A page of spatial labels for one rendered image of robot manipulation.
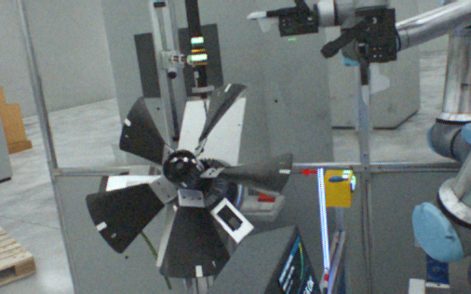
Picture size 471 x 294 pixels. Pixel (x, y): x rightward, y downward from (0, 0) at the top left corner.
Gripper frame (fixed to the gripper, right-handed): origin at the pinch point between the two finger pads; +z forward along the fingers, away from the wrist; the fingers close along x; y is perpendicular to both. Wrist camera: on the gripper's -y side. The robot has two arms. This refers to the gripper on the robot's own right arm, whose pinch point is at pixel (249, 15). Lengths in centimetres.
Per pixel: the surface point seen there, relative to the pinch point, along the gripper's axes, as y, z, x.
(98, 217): 59, 56, -7
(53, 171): 68, 129, 90
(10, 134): 134, 534, 633
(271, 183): 49, -3, -11
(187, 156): 41.7, 24.5, -1.5
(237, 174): 47.5, 7.9, -5.8
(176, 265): 69, 26, -23
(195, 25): 1.1, 16.4, -1.9
